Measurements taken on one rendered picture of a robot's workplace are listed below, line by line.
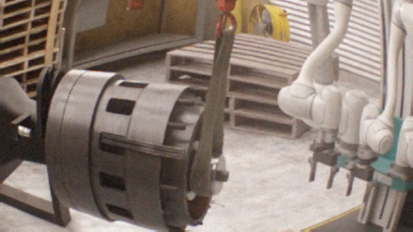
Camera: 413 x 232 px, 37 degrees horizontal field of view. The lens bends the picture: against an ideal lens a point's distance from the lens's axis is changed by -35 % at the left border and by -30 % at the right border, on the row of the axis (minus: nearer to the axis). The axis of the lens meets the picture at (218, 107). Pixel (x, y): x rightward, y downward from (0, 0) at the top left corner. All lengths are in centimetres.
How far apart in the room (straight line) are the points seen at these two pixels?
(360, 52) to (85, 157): 602
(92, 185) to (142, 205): 20
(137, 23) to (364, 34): 264
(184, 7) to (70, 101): 674
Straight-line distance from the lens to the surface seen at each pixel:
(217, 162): 260
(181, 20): 927
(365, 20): 814
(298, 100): 306
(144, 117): 249
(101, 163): 251
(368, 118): 281
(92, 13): 734
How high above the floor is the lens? 172
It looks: 15 degrees down
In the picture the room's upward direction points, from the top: 3 degrees clockwise
